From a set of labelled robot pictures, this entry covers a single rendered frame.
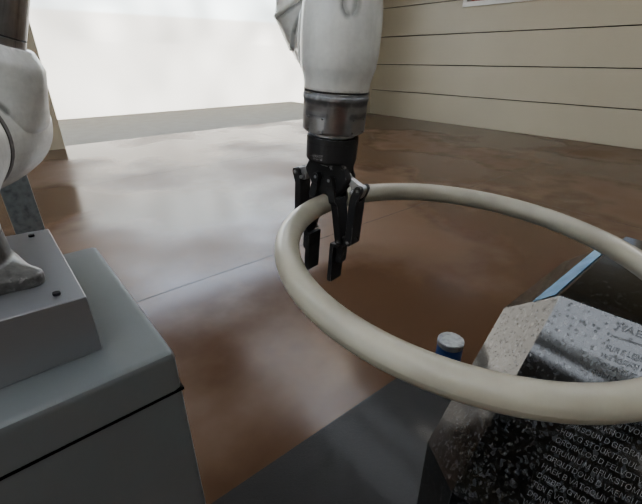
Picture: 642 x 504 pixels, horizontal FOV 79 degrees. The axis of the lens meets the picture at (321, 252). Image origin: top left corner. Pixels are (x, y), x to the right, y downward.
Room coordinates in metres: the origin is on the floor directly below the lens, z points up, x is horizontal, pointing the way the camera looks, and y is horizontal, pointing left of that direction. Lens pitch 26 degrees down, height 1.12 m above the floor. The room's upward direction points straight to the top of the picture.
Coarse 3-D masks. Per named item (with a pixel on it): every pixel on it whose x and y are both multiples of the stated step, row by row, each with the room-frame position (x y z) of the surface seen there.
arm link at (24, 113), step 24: (0, 0) 0.59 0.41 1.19; (24, 0) 0.63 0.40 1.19; (0, 24) 0.59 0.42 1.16; (24, 24) 0.63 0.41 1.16; (0, 48) 0.58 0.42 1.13; (24, 48) 0.63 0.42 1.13; (0, 72) 0.56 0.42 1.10; (24, 72) 0.59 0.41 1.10; (0, 96) 0.55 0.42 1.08; (24, 96) 0.58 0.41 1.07; (0, 120) 0.53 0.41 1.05; (24, 120) 0.57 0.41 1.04; (48, 120) 0.65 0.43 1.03; (24, 144) 0.56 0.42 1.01; (48, 144) 0.65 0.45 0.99; (24, 168) 0.57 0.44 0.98
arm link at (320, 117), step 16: (304, 96) 0.57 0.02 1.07; (320, 96) 0.54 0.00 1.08; (336, 96) 0.54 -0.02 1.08; (352, 96) 0.54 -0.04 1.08; (304, 112) 0.57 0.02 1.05; (320, 112) 0.54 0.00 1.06; (336, 112) 0.54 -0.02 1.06; (352, 112) 0.55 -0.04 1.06; (304, 128) 0.57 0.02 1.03; (320, 128) 0.55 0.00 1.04; (336, 128) 0.54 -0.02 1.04; (352, 128) 0.55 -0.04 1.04
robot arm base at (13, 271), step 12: (0, 240) 0.43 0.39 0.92; (0, 252) 0.42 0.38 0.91; (12, 252) 0.45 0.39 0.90; (0, 264) 0.41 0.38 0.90; (12, 264) 0.42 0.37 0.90; (24, 264) 0.43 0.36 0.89; (0, 276) 0.39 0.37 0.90; (12, 276) 0.40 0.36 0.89; (24, 276) 0.40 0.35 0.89; (36, 276) 0.41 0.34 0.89; (0, 288) 0.38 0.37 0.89; (12, 288) 0.39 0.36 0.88; (24, 288) 0.39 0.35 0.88
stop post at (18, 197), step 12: (24, 180) 1.20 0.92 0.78; (0, 192) 1.15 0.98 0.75; (12, 192) 1.17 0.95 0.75; (24, 192) 1.19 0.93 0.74; (12, 204) 1.16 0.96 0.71; (24, 204) 1.18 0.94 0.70; (36, 204) 1.20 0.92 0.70; (12, 216) 1.16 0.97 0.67; (24, 216) 1.18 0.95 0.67; (36, 216) 1.20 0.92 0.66; (24, 228) 1.17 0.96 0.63; (36, 228) 1.19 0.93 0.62
